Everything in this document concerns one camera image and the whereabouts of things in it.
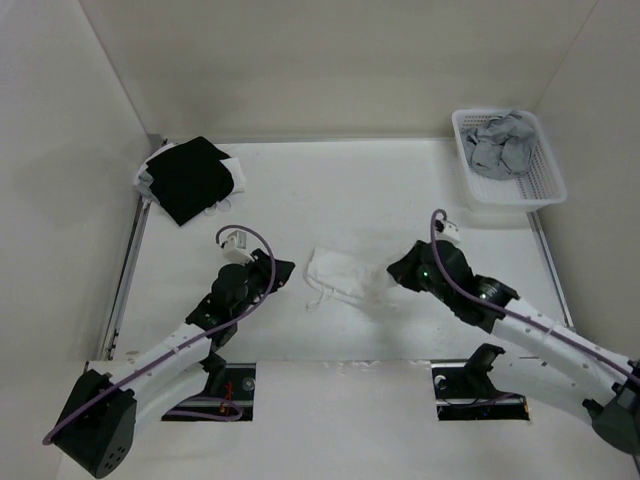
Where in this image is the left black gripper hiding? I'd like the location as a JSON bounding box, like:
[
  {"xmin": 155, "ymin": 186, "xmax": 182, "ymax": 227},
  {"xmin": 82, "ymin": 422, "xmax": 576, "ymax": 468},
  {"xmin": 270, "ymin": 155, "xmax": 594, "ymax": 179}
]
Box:
[{"xmin": 231, "ymin": 249, "xmax": 293, "ymax": 319}]

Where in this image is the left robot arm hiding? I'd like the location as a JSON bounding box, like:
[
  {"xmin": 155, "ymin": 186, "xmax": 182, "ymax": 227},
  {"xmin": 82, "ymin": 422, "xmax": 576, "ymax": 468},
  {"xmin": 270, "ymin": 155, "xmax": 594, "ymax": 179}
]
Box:
[{"xmin": 43, "ymin": 249, "xmax": 295, "ymax": 479}]

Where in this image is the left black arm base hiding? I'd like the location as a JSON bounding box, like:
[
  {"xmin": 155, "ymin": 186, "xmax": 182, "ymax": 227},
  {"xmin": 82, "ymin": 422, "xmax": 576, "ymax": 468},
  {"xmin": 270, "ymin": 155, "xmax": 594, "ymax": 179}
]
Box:
[{"xmin": 162, "ymin": 356, "xmax": 257, "ymax": 423}]

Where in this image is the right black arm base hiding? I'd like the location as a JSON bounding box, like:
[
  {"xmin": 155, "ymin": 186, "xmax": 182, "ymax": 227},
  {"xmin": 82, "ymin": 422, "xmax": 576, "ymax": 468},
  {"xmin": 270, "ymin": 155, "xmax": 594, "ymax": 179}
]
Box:
[{"xmin": 431, "ymin": 344, "xmax": 530, "ymax": 421}]

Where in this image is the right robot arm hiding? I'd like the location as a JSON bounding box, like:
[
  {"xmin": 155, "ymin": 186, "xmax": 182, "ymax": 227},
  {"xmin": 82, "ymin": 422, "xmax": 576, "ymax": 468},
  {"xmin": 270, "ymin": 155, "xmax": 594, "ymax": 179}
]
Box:
[{"xmin": 386, "ymin": 240, "xmax": 639, "ymax": 456}]

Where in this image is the folded black tank top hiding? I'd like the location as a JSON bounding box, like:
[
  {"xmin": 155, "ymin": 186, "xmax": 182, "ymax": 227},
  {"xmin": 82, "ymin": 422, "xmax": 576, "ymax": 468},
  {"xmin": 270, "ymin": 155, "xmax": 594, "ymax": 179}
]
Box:
[{"xmin": 145, "ymin": 135, "xmax": 237, "ymax": 228}]

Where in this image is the folded grey tank top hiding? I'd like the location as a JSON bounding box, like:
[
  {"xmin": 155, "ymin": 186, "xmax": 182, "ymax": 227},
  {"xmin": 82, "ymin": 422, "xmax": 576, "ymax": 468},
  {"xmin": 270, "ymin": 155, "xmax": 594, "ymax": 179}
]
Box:
[{"xmin": 134, "ymin": 169, "xmax": 153, "ymax": 199}]

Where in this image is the white plastic basket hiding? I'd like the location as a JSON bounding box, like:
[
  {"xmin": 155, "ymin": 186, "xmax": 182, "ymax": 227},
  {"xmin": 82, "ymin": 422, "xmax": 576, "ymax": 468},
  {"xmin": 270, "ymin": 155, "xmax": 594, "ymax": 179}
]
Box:
[{"xmin": 451, "ymin": 109, "xmax": 567, "ymax": 214}]

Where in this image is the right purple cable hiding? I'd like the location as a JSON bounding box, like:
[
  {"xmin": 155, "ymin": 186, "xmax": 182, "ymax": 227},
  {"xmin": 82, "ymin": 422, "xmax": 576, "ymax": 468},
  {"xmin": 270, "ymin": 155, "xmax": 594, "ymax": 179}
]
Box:
[{"xmin": 430, "ymin": 208, "xmax": 640, "ymax": 386}]

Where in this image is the purple cable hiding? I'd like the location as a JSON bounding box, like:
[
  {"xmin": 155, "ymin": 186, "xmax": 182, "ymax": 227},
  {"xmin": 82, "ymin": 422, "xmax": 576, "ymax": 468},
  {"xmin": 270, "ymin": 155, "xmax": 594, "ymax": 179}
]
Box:
[
  {"xmin": 42, "ymin": 224, "xmax": 277, "ymax": 446},
  {"xmin": 430, "ymin": 208, "xmax": 640, "ymax": 386}
]

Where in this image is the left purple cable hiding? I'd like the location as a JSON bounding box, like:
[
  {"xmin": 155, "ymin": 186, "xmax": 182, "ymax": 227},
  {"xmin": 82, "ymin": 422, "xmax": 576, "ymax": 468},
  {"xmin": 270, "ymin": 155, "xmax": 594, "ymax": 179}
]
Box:
[{"xmin": 42, "ymin": 224, "xmax": 277, "ymax": 446}]

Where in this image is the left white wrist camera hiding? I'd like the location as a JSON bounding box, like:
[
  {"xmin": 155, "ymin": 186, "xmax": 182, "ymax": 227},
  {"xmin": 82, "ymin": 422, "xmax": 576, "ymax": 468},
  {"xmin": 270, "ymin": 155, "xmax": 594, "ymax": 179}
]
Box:
[{"xmin": 221, "ymin": 230, "xmax": 252, "ymax": 265}]

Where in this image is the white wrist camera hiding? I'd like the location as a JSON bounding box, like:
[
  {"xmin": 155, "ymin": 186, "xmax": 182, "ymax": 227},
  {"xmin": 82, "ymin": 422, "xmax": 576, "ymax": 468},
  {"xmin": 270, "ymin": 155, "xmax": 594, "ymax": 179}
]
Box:
[
  {"xmin": 221, "ymin": 230, "xmax": 252, "ymax": 265},
  {"xmin": 435, "ymin": 219, "xmax": 461, "ymax": 246}
]

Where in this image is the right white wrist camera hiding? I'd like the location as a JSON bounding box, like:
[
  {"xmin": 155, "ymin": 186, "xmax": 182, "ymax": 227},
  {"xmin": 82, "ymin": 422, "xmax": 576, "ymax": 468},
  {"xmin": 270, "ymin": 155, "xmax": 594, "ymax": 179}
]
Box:
[{"xmin": 435, "ymin": 219, "xmax": 461, "ymax": 246}]

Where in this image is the left aluminium table rail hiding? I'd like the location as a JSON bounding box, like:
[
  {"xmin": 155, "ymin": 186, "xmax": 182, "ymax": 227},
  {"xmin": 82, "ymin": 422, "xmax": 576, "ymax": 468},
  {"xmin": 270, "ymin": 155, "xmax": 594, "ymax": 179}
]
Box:
[{"xmin": 89, "ymin": 173, "xmax": 148, "ymax": 360}]

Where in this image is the aluminium table rail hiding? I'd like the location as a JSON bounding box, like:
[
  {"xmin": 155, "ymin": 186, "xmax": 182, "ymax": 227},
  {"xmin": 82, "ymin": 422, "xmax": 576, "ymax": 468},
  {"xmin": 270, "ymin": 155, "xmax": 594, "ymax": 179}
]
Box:
[
  {"xmin": 527, "ymin": 212, "xmax": 575, "ymax": 331},
  {"xmin": 89, "ymin": 173, "xmax": 148, "ymax": 360}
]

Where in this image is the right aluminium table rail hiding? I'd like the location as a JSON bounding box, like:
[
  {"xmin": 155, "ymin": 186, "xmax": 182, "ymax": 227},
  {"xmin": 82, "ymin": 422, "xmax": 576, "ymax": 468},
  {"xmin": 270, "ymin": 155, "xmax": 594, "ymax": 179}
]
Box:
[{"xmin": 527, "ymin": 212, "xmax": 575, "ymax": 331}]

